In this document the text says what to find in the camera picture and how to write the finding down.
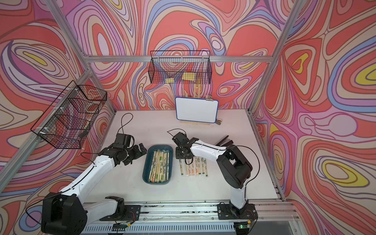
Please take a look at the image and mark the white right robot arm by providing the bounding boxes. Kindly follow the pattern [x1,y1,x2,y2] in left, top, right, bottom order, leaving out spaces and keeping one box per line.
[172,132,258,222]

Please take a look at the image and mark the black stapler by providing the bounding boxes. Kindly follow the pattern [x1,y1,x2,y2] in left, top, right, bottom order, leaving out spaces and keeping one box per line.
[215,135,234,147]

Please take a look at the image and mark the wooden whiteboard stand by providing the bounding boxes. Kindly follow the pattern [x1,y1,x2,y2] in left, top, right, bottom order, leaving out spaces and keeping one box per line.
[180,82,222,126]

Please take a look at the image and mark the small white whiteboard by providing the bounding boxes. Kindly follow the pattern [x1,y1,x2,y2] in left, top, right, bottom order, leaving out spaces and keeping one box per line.
[175,96,219,124]

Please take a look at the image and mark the black wire basket back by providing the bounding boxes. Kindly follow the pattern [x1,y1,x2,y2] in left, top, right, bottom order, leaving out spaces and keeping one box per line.
[148,50,212,84]

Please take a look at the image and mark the teal plastic storage box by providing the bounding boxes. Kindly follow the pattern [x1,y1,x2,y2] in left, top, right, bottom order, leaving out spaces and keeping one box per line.
[142,145,174,185]

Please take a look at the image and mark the red striped chopsticks pair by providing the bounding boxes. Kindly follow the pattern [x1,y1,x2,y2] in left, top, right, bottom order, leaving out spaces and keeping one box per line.
[185,160,191,176]

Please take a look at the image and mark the aluminium frame post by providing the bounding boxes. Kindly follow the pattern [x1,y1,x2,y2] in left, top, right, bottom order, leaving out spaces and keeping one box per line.
[43,0,117,112]

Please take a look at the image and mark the black wire basket left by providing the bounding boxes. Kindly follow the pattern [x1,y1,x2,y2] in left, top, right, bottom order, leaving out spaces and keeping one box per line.
[30,81,107,149]

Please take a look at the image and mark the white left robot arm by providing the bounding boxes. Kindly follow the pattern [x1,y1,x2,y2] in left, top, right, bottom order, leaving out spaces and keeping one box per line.
[41,134,147,235]

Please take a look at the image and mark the black wire basket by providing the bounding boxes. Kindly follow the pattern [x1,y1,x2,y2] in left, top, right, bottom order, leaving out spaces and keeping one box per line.
[30,81,107,149]
[148,50,212,84]

